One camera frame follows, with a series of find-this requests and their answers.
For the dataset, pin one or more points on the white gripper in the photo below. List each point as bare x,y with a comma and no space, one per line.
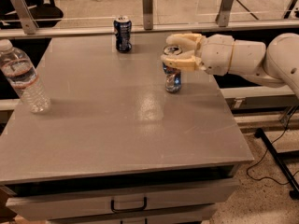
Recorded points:
218,54

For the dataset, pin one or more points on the crushed redbull can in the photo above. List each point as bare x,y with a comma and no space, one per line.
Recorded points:
172,75

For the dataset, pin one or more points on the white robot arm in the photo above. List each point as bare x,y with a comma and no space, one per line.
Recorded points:
273,65

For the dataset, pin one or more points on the dark blue soda can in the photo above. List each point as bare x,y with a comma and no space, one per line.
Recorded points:
122,29

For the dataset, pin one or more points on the black stand base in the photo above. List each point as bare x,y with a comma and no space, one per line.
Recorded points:
280,159

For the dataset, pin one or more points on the black office chair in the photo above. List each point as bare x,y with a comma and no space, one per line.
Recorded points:
44,12

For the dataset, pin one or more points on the clear plastic water bottle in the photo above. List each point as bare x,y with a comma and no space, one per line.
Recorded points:
21,74

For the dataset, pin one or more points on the grey cabinet drawer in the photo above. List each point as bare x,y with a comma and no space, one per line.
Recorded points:
89,203

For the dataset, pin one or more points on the right metal bracket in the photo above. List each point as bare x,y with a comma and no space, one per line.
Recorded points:
223,15

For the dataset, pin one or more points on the metal bracket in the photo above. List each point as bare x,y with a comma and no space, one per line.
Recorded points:
147,14
28,24
223,15

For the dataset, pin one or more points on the middle metal bracket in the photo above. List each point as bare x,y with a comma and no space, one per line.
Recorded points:
147,14

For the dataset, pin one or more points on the left metal bracket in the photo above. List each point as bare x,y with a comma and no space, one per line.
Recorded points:
28,24

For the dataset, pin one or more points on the black drawer handle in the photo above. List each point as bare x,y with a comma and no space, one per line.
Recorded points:
128,206

